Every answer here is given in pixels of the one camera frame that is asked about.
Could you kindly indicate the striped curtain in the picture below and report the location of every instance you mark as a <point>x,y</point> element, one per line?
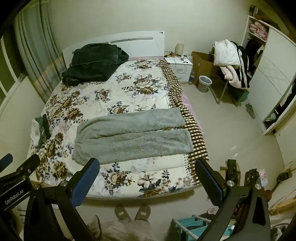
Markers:
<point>37,51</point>

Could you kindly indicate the white padded garment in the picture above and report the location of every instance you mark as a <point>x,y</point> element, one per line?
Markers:
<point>225,52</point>

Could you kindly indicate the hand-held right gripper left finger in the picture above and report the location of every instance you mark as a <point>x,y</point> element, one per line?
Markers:
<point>84,185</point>

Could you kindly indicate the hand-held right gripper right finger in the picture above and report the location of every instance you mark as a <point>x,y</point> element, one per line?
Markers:
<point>209,183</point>

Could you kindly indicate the floral quilt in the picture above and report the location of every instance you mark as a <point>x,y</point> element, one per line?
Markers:
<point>104,97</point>

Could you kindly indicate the brown checked blanket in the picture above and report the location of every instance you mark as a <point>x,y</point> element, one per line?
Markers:
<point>175,92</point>

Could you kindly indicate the pink garment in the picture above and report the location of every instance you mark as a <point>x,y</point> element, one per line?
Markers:
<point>229,75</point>

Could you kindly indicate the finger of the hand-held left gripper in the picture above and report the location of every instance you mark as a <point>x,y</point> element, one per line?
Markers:
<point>25,165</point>
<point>5,161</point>

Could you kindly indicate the white cloth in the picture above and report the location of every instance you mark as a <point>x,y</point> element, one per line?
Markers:
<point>35,132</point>

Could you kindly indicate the grey fluffy pants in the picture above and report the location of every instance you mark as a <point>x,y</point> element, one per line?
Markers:
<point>134,139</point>

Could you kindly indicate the cardboard box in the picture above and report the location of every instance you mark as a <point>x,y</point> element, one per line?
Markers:
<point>204,64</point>

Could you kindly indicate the person's beige trousers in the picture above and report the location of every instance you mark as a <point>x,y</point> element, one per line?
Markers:
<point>124,231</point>

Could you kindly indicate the grey trash bin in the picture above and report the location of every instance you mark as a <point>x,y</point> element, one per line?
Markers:
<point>204,84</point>

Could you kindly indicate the beige table lamp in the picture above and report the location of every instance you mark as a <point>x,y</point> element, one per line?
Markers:
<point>179,49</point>

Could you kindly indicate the metal frame chair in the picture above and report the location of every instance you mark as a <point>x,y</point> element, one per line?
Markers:
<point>222,92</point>

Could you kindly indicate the white nightstand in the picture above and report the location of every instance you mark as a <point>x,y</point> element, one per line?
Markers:
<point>181,68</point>

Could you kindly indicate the dark green blanket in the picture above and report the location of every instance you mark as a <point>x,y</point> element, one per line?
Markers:
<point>92,62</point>

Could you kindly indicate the person's right slipper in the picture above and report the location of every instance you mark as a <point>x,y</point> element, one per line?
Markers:
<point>143,212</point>

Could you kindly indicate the person's left slipper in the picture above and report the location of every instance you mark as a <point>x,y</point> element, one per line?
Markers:
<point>122,213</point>

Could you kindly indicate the dark cloth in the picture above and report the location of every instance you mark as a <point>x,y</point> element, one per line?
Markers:
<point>45,129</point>

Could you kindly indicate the black and white jacket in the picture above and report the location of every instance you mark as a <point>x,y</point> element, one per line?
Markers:
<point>242,67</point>

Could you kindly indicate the white wardrobe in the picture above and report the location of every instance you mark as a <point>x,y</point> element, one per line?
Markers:
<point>270,69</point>

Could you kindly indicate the pair of dark slippers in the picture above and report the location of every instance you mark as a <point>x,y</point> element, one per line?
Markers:
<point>251,110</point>

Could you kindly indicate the plastic bottle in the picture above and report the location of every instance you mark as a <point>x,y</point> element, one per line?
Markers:
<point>191,78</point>

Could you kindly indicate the person's slipper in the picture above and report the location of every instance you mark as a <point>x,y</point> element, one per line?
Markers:
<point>143,212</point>
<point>122,213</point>

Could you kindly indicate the blue storage rack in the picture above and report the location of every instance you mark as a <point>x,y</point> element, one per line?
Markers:
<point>192,228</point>

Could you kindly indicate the pink floral bedding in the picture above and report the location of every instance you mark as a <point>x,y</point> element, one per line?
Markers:
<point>259,30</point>

